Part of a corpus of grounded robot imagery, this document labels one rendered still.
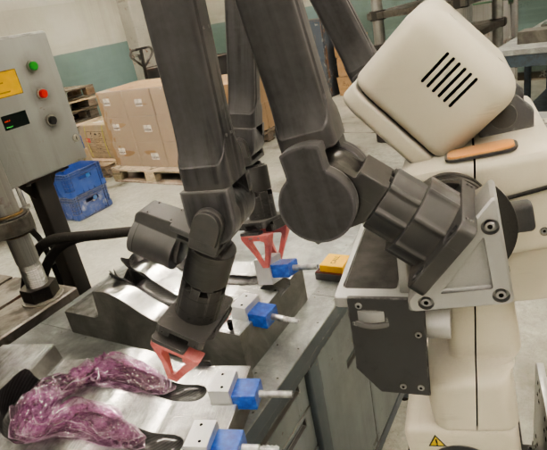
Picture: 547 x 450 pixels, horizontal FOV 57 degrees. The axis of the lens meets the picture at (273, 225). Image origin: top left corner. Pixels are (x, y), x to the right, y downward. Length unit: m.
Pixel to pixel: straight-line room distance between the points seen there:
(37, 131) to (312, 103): 1.28
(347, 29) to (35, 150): 1.06
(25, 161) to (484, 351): 1.32
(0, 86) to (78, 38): 7.07
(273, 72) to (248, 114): 0.47
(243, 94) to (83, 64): 7.74
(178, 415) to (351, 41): 0.67
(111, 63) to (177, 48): 8.41
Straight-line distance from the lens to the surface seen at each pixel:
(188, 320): 0.65
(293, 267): 1.02
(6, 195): 1.47
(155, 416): 0.88
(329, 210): 0.49
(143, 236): 0.62
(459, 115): 0.61
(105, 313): 1.17
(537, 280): 0.73
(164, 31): 0.53
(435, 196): 0.50
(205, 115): 0.53
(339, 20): 0.92
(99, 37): 8.88
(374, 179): 0.49
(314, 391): 1.22
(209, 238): 0.55
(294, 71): 0.49
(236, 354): 0.97
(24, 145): 1.65
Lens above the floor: 1.42
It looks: 23 degrees down
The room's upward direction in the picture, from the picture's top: 11 degrees counter-clockwise
